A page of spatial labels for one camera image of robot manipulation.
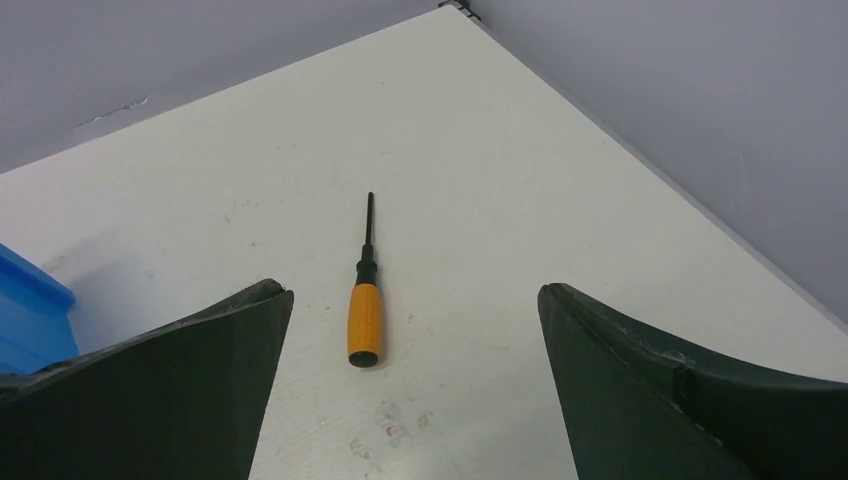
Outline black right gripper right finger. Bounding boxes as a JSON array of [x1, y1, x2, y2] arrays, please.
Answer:
[[537, 283, 847, 479]]

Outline orange handled black screwdriver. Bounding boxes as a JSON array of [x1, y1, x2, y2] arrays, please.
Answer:
[[347, 192, 382, 369]]

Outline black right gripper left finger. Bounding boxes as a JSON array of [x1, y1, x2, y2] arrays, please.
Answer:
[[1, 279, 294, 479]]

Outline blue plastic bin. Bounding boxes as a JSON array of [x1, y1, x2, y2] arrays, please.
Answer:
[[1, 246, 79, 375]]

